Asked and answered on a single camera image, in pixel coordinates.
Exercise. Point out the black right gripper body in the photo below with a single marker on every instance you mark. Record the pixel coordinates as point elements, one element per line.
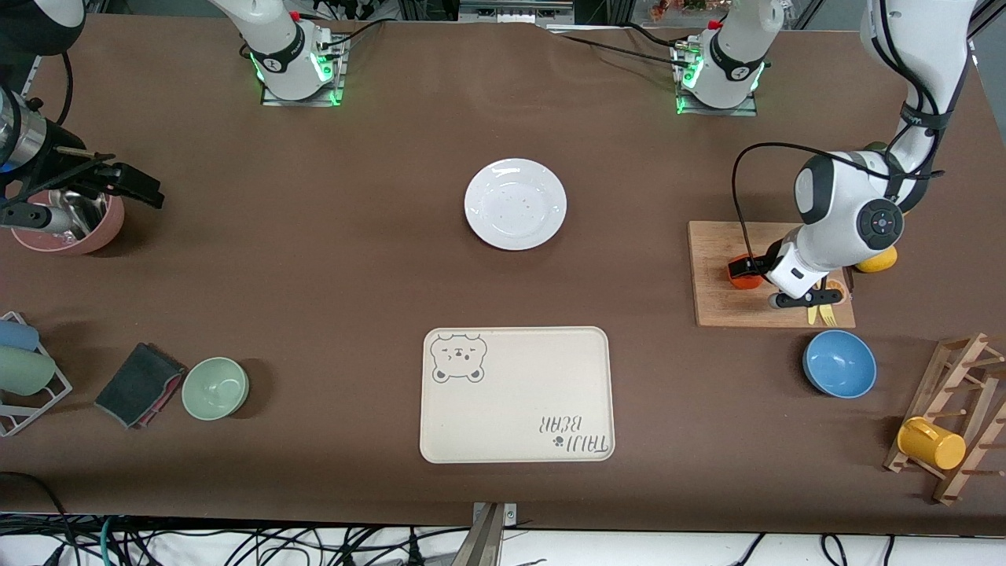
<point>61,162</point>

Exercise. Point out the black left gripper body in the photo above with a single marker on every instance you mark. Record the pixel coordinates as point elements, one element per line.
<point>772,255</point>

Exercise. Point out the white round plate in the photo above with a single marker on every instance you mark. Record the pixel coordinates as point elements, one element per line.
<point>515,204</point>

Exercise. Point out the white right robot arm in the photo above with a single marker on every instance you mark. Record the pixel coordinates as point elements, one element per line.
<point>287,55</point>

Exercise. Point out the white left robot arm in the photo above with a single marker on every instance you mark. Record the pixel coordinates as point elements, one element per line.
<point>833,196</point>

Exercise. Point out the steel spoon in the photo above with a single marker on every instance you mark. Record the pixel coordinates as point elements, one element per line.
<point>86,216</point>

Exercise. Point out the bamboo cutting board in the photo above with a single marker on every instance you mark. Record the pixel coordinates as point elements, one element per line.
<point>723,310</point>

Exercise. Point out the pink bowl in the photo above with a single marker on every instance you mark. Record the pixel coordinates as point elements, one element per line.
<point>94,236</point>

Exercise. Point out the yellow plastic fork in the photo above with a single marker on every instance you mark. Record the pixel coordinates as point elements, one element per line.
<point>827,316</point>

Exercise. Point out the toy orange slice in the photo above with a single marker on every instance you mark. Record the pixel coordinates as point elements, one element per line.
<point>842,295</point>

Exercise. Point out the blue bowl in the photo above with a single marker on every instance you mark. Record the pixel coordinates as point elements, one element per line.
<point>839,364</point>

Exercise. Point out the yellow lemon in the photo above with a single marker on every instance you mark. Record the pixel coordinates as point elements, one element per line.
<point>880,263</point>

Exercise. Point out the green avocado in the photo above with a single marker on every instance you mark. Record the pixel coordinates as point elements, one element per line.
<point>876,147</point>

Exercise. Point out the light blue cup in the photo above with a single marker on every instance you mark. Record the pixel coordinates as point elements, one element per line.
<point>16,336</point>

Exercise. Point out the pale green cup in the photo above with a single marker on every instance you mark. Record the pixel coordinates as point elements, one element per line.
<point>23,371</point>

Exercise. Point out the dark grey folded cloth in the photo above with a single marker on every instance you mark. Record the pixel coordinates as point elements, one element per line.
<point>130,385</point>

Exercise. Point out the pink folded cloth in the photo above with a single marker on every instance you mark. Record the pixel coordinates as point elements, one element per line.
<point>174,383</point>

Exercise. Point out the wooden cup rack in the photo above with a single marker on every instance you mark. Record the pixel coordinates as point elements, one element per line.
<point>934,402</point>

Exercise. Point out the pale green bowl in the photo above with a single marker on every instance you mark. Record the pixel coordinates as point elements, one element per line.
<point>215,389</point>

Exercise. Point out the yellow mug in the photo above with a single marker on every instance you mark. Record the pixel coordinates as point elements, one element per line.
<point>935,448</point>

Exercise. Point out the cream bear print tray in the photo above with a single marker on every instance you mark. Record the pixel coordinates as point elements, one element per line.
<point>519,393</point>

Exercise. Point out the aluminium corner extrusion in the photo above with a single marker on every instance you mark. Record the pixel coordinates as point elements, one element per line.
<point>986,23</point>

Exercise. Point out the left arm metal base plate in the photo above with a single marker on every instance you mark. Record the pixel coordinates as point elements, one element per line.
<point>719,112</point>

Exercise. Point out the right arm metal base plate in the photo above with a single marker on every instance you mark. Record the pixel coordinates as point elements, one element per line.
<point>338,90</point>

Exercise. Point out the aluminium frame profile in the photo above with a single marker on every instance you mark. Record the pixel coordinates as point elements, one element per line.
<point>511,9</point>

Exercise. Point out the metal bracket at table edge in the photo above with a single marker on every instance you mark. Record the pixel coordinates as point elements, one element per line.
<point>487,542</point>

